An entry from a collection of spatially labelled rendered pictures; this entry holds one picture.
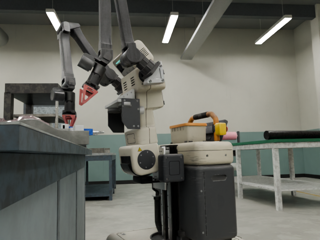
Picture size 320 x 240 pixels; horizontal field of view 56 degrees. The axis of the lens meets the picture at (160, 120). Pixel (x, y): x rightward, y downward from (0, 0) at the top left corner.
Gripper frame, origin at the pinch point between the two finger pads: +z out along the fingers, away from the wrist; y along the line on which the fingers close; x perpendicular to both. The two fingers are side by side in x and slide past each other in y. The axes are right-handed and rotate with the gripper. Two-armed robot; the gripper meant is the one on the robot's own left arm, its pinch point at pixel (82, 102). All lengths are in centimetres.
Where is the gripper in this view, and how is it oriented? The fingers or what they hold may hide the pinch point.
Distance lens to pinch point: 142.8
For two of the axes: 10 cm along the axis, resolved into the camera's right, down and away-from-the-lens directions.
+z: -3.7, 8.8, -3.0
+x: 8.2, 4.6, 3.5
